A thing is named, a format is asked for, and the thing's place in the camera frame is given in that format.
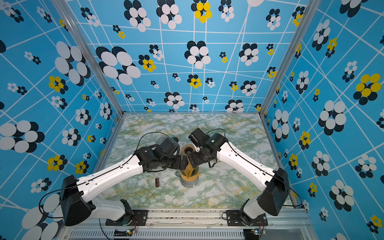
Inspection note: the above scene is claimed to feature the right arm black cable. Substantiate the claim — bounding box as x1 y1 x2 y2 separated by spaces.
205 128 303 208

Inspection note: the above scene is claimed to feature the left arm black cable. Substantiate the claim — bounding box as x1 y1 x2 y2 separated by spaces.
38 131 175 220

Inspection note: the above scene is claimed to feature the circuit board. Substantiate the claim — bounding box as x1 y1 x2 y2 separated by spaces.
243 229 260 240
113 229 136 238

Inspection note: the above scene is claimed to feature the wooden dripper ring back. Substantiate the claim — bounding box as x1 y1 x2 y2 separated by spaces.
181 144 197 156

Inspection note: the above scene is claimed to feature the green glass dripper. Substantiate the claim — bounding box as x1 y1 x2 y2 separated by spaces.
180 167 199 179

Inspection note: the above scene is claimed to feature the left circuit board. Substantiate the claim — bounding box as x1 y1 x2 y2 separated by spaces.
113 229 136 238

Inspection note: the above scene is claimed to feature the aluminium front rail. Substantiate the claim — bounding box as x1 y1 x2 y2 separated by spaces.
57 209 318 240

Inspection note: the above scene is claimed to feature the right aluminium corner post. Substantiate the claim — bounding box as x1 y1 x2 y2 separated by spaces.
260 0 321 117

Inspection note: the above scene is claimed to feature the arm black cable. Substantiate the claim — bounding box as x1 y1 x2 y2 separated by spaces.
205 128 303 208
38 131 175 220

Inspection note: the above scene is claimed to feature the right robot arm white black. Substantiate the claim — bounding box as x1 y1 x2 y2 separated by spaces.
188 129 289 226

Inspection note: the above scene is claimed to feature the right circuit board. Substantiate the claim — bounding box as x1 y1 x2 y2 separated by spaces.
243 229 260 240

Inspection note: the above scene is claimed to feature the aluminium corner post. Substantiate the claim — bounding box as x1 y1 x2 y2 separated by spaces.
52 0 124 118
260 0 321 117

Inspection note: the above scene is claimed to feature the left aluminium corner post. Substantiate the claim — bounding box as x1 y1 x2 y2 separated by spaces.
52 0 124 118

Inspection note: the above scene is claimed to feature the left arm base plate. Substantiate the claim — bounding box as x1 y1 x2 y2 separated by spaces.
105 210 149 227

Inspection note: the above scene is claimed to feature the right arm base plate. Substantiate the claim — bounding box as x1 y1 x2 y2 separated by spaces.
225 210 268 228

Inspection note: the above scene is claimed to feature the ribbed glass carafe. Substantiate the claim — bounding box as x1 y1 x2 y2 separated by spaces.
176 170 199 188

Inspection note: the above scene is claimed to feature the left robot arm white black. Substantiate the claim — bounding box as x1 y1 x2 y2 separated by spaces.
60 137 189 227

